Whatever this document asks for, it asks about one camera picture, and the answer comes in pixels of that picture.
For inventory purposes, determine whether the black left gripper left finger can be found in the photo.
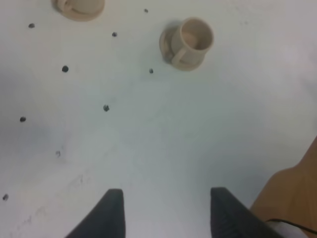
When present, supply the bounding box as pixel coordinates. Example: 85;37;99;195
67;189;126;238

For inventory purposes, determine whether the far beige cup saucer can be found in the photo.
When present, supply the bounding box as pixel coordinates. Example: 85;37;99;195
52;0;105;21

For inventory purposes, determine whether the far beige teacup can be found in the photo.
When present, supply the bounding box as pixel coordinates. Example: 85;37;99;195
54;0;105;15

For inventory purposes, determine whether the thin black cable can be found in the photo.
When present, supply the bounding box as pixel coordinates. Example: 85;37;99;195
266;218;317;234

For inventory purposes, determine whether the near beige teacup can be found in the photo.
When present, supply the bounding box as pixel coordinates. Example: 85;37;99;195
171;17;214;64

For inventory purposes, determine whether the beige teacup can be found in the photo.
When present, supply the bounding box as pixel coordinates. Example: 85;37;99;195
171;17;214;64
54;0;105;15

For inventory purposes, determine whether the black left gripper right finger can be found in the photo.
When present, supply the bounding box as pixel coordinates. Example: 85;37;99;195
210;187;281;238

